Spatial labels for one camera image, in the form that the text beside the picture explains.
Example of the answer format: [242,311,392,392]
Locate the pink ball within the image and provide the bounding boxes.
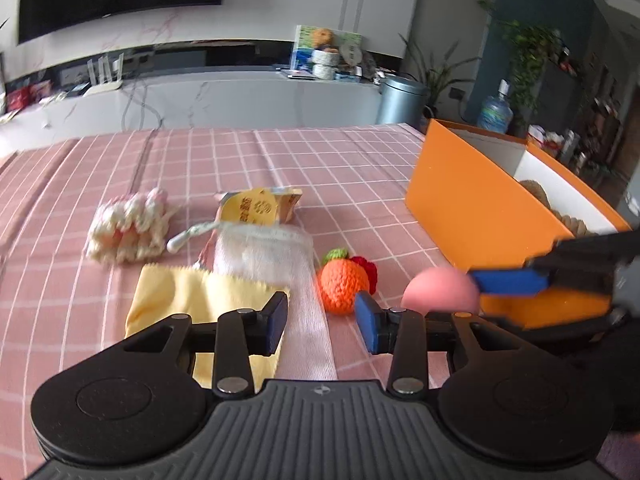
[401,267,481,317]

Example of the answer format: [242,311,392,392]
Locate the white round fan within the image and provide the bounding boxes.
[340,42,364,69]

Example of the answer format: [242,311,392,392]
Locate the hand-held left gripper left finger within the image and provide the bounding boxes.
[120,291,290,397]

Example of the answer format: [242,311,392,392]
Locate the yellow cloth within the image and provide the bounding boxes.
[125,265,292,391]

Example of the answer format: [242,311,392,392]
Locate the long-leaf potted plant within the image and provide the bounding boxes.
[400,34,484,121]

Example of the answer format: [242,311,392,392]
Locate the black cables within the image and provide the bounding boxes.
[120,77,166,131]

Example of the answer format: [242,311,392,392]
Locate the pink checked tablecloth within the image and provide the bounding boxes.
[0,122,453,480]

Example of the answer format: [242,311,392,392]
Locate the white router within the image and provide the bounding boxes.
[82,52,126,97]

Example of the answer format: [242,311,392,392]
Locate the bushy green pothos plant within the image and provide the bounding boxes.
[500,20,566,111]

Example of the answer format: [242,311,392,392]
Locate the orange cardboard box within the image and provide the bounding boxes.
[405,119,634,331]

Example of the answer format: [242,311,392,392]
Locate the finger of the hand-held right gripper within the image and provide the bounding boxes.
[477,306,629,332]
[467,232,640,297]

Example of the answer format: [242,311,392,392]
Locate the brown teddy bear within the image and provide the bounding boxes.
[312,27,337,54]

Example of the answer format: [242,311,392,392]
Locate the white marble television console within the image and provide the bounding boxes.
[0,67,384,154]

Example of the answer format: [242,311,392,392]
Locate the grey metal trash can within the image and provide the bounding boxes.
[376,74,430,129]

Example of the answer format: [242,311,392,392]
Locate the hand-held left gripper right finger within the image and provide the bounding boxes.
[355,291,523,395]

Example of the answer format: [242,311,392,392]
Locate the brown bear-shaped sponge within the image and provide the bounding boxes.
[517,179,554,209]

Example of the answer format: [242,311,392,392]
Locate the grey cabinet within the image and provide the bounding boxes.
[540,60,621,171]

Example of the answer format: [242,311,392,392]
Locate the orange crochet fruit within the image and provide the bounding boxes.
[316,249,382,317]

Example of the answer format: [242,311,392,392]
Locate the brown knitted headband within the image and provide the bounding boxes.
[557,212,594,239]

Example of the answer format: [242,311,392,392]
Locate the yellow snack packet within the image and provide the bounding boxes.
[215,187,304,229]

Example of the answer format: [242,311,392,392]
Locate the white drawstring bag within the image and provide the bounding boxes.
[210,224,337,382]

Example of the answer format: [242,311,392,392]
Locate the blue water bottle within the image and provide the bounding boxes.
[476,80,514,135]

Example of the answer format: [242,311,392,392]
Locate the blue and green painting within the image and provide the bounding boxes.
[291,25,321,71]

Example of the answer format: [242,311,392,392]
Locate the red boxes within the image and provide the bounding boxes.
[5,80,54,111]

